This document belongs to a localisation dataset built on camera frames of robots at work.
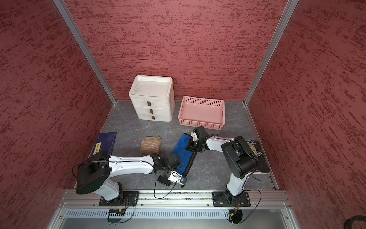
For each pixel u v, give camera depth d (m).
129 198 0.74
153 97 0.90
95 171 0.47
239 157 0.48
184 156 0.89
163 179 0.71
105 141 0.95
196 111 1.15
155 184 0.81
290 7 0.71
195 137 0.88
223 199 0.73
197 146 0.81
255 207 0.71
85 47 0.87
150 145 0.92
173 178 0.71
